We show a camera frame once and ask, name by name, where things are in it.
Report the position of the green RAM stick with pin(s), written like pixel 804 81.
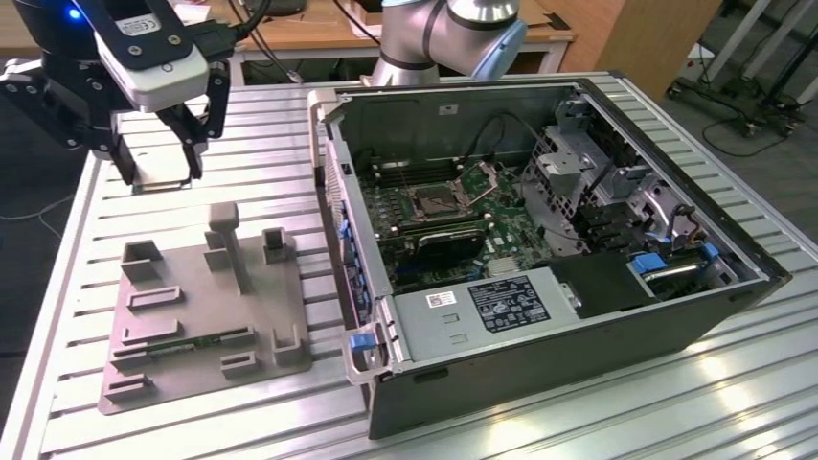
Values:
pixel 190 344

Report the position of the blue disk carrier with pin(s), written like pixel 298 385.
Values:
pixel 645 265

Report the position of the wooden desk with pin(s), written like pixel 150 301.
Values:
pixel 318 36

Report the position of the CPU socket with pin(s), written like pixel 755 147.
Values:
pixel 440 203

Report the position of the black open PC case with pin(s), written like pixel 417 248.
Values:
pixel 575 364

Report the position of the black round monitor foot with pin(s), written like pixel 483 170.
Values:
pixel 284 6

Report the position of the grey plastic parts rack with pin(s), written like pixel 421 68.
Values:
pixel 210 306

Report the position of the small silver heatsink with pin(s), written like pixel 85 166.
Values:
pixel 501 267

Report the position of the wooden cabinet panel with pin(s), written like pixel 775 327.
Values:
pixel 639 43

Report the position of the blue case latch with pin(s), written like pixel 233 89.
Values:
pixel 360 342

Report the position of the green motherboard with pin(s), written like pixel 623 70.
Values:
pixel 504 235

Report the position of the thin metal locking lever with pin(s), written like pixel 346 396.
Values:
pixel 403 176

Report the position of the silver green CPU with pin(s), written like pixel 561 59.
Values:
pixel 162 184

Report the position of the silver metal drive cage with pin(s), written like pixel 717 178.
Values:
pixel 561 167

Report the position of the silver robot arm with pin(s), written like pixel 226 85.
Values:
pixel 408 43

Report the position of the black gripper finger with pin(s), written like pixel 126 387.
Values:
pixel 217 100
pixel 32 91

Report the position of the brown cardboard box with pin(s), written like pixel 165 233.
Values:
pixel 364 19

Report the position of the black RAM slot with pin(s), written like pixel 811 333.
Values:
pixel 415 164
pixel 421 175
pixel 389 182
pixel 417 169

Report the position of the wheeled metal frame cart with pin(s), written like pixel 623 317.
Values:
pixel 721 96

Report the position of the silver power supply unit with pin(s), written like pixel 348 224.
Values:
pixel 447 330

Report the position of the black graphics card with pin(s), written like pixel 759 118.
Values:
pixel 447 246

